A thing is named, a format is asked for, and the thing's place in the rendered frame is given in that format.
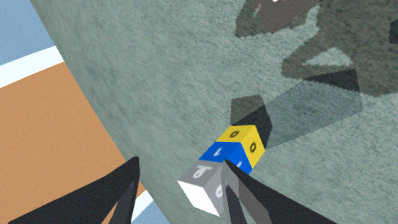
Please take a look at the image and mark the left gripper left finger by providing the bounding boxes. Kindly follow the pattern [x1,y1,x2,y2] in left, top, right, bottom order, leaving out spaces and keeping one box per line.
[8,156,140,224]

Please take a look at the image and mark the blue block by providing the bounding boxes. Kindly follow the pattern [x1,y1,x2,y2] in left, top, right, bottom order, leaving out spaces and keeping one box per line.
[198,141,252,175]

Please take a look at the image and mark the yellow block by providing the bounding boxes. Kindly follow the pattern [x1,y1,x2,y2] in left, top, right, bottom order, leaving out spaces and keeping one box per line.
[216,125,265,169]

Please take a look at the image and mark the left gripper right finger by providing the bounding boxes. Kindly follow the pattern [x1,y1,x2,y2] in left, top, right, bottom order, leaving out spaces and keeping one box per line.
[221,159,337,224]

